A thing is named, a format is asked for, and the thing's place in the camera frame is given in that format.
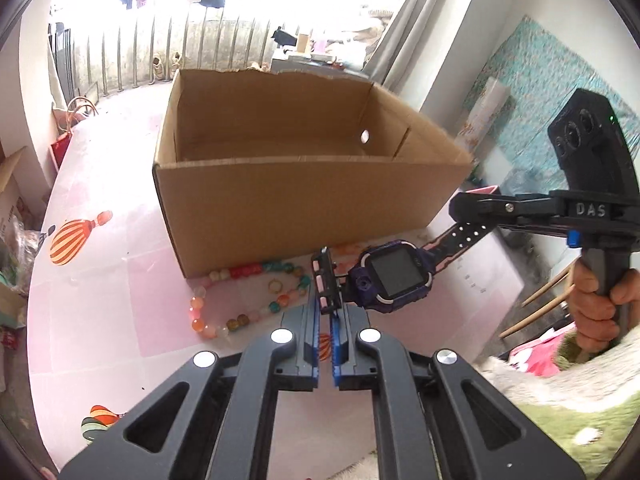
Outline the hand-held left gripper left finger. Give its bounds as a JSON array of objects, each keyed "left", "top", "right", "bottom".
[{"left": 60, "top": 304, "right": 322, "bottom": 480}]

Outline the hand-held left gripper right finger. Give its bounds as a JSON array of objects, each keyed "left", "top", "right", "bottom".
[{"left": 331, "top": 309, "right": 587, "bottom": 480}]

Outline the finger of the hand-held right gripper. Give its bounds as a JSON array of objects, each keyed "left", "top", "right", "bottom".
[{"left": 448, "top": 187, "right": 571, "bottom": 244}]

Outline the multicoloured bead bracelet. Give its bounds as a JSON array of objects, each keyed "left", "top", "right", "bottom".
[{"left": 227, "top": 260, "right": 309, "bottom": 328}]

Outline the purple kids smartwatch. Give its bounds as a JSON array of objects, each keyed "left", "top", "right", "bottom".
[{"left": 311, "top": 224, "right": 496, "bottom": 317}]

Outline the orange bead bracelet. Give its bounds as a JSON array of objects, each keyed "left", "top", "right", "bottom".
[{"left": 188, "top": 267, "right": 242, "bottom": 339}]

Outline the large brown cardboard box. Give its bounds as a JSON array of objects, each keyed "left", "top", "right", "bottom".
[{"left": 152, "top": 67, "right": 473, "bottom": 279}]

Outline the person's right hand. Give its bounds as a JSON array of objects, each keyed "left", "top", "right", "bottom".
[{"left": 567, "top": 261, "right": 640, "bottom": 362}]

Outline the white plastic bag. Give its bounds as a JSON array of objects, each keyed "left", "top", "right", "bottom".
[{"left": 492, "top": 157, "right": 552, "bottom": 197}]

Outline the printed paper roll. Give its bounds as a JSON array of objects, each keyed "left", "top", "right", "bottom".
[{"left": 457, "top": 77, "right": 512, "bottom": 162}]

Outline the wooden chair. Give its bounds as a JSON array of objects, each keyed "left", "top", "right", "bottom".
[{"left": 499, "top": 264, "right": 577, "bottom": 339}]

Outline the pink floral blanket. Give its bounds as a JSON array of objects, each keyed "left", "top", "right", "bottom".
[{"left": 505, "top": 324, "right": 577, "bottom": 377}]

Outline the grey curtain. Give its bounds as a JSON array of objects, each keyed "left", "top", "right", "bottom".
[{"left": 362, "top": 0, "right": 487, "bottom": 107}]

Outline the white fluffy blanket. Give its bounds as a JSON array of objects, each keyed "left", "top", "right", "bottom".
[{"left": 481, "top": 342, "right": 640, "bottom": 413}]

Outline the grey cluttered desk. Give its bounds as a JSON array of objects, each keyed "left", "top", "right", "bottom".
[{"left": 270, "top": 52, "right": 373, "bottom": 83}]

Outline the green shaggy blanket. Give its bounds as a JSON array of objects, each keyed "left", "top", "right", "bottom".
[{"left": 500, "top": 330, "right": 640, "bottom": 480}]

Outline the clear plastic bag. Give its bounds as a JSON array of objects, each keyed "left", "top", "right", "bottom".
[{"left": 0, "top": 214, "right": 47, "bottom": 297}]

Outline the red bag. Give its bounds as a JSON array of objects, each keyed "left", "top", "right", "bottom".
[{"left": 50, "top": 132, "right": 74, "bottom": 171}]

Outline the metal balcony railing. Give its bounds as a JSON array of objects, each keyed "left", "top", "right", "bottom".
[{"left": 72, "top": 10, "right": 281, "bottom": 101}]

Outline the black cabinet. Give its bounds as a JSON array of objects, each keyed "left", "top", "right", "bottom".
[{"left": 49, "top": 22, "right": 76, "bottom": 108}]

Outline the teal patterned wall cloth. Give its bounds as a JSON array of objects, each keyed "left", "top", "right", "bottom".
[{"left": 477, "top": 15, "right": 640, "bottom": 201}]

